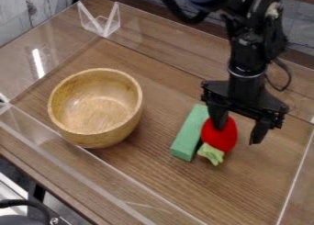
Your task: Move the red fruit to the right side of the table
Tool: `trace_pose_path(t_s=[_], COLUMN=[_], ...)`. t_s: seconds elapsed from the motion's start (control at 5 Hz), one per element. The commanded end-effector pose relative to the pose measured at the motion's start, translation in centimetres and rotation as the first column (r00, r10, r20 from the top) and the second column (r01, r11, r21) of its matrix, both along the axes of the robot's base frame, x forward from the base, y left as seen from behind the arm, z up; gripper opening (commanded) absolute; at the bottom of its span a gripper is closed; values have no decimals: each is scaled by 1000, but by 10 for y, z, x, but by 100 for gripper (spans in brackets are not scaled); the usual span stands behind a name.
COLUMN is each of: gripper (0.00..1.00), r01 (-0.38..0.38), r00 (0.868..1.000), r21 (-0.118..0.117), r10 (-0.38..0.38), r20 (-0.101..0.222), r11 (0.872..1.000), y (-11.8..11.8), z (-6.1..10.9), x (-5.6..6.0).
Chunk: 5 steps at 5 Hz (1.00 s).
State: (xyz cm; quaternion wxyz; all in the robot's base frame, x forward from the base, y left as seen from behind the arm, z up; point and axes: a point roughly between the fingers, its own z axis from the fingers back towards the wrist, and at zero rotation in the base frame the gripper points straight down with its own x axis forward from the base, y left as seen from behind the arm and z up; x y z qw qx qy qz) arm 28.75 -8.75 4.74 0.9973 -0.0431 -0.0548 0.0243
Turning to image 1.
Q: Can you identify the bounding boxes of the green rectangular block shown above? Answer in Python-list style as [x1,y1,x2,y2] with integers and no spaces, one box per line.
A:
[170,104,209,162]

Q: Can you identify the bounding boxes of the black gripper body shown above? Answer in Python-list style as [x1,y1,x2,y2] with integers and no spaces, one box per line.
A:
[202,80,290,129]

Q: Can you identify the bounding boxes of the clear acrylic tray wall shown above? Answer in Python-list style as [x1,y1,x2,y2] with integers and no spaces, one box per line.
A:
[0,93,314,225]

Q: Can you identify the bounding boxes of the black cable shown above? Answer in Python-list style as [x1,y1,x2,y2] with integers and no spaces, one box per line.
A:
[0,198,52,225]

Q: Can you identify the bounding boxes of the wooden bowl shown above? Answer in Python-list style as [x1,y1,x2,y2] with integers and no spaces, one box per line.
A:
[48,68,143,148]

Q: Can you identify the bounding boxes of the black metal table leg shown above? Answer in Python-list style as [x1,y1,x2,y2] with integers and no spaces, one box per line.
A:
[28,180,46,203]

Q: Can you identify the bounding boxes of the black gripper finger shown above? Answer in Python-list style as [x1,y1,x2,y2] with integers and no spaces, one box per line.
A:
[207,102,229,130]
[249,118,272,145]

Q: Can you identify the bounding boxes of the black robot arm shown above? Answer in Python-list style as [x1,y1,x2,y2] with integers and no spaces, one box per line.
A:
[162,0,290,144]

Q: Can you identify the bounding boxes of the red plush fruit green leaf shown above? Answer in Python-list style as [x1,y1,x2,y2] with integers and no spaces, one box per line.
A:
[198,117,238,166]

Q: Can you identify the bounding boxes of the clear acrylic corner bracket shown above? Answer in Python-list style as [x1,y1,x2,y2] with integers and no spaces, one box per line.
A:
[78,1,121,38]

